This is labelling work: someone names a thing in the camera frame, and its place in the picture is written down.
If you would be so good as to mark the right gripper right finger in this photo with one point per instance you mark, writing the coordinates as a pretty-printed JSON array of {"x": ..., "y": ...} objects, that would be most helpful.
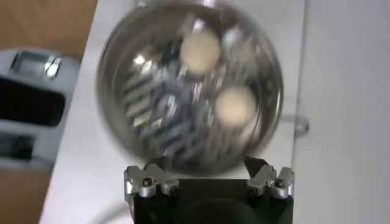
[{"x": 274, "y": 182}]

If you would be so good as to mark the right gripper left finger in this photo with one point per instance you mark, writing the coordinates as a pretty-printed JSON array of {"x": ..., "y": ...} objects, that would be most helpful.
[{"x": 149, "y": 182}]

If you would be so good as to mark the white steamed baozi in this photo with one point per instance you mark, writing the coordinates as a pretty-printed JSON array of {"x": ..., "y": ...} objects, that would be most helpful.
[
  {"x": 235, "y": 106},
  {"x": 199, "y": 51}
]

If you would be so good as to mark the stainless steel steamer basket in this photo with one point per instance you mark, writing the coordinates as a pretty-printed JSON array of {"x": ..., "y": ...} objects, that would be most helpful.
[{"x": 152, "y": 106}]

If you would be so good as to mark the grey robot body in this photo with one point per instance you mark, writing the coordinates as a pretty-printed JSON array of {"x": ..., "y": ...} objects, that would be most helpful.
[{"x": 33, "y": 143}]

